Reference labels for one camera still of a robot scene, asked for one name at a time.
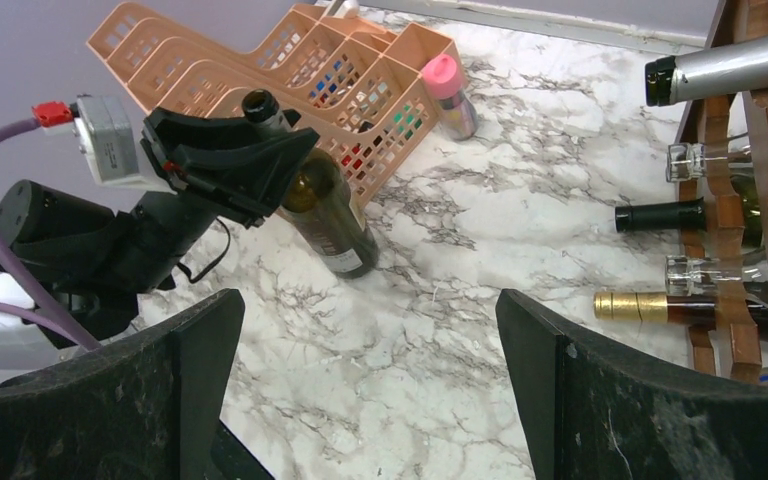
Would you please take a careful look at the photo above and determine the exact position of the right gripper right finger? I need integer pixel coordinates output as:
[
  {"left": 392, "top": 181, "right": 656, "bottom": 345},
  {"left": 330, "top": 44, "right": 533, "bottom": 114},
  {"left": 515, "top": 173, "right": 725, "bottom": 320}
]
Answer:
[{"left": 495, "top": 289, "right": 768, "bottom": 479}]

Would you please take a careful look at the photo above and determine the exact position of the black capped wine bottle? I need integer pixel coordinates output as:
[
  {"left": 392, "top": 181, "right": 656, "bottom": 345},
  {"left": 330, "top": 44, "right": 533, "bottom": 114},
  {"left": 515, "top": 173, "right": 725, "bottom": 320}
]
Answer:
[{"left": 614, "top": 193, "right": 763, "bottom": 249}]

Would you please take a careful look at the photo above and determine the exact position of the gold capped wine bottle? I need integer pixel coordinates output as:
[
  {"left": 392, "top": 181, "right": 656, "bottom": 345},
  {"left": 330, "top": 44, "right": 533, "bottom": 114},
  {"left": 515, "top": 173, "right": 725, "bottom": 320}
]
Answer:
[{"left": 592, "top": 291, "right": 768, "bottom": 342}]

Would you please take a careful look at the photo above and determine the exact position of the brown wooden wine rack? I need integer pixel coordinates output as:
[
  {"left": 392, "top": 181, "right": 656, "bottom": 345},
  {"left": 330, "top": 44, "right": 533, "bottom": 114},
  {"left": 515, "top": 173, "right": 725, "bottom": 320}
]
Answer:
[{"left": 678, "top": 0, "right": 768, "bottom": 392}]

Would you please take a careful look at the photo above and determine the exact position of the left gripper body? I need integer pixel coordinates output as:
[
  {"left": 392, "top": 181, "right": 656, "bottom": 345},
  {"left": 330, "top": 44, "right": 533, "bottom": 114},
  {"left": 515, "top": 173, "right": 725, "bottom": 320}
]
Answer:
[{"left": 138, "top": 109, "right": 279, "bottom": 230}]

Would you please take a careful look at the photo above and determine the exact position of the green wine bottle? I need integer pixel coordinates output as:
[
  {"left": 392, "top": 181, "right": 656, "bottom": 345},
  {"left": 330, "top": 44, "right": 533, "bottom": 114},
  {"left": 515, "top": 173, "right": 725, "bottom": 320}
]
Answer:
[
  {"left": 241, "top": 88, "right": 381, "bottom": 280},
  {"left": 645, "top": 35, "right": 768, "bottom": 107}
]

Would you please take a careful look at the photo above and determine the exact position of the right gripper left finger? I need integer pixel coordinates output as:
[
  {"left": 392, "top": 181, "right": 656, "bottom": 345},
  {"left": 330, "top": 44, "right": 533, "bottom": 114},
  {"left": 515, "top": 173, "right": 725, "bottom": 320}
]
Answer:
[{"left": 0, "top": 289, "right": 268, "bottom": 479}]

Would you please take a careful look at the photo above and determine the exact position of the peach plastic organizer basket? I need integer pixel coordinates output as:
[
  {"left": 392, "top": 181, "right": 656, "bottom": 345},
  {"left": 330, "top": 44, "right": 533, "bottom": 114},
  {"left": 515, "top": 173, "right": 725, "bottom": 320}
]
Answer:
[{"left": 88, "top": 2, "right": 458, "bottom": 204}]

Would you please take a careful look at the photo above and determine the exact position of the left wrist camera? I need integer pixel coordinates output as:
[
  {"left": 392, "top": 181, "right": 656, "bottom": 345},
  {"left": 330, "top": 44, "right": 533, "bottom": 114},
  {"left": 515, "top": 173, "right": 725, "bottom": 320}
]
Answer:
[{"left": 32, "top": 95, "right": 172, "bottom": 193}]

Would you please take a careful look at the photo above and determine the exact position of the clear glass bottle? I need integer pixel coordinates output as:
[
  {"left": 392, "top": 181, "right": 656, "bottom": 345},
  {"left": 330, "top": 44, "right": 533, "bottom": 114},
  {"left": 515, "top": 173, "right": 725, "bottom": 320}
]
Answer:
[
  {"left": 664, "top": 252, "right": 768, "bottom": 307},
  {"left": 664, "top": 132, "right": 756, "bottom": 184}
]

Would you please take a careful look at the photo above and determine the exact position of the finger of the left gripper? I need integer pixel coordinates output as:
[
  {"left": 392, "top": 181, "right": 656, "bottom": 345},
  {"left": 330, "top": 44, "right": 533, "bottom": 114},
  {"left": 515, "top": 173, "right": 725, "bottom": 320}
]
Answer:
[{"left": 145, "top": 109, "right": 321, "bottom": 223}]

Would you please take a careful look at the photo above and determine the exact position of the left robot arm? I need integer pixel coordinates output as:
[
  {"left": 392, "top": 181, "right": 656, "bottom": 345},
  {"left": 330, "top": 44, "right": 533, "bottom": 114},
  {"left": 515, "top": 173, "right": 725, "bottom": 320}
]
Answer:
[{"left": 0, "top": 97, "right": 320, "bottom": 384}]

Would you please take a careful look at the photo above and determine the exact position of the pink lidded spice jar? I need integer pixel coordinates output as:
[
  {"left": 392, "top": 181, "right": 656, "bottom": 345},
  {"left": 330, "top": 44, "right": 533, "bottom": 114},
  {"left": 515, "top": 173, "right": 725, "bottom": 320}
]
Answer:
[{"left": 421, "top": 53, "right": 478, "bottom": 140}]

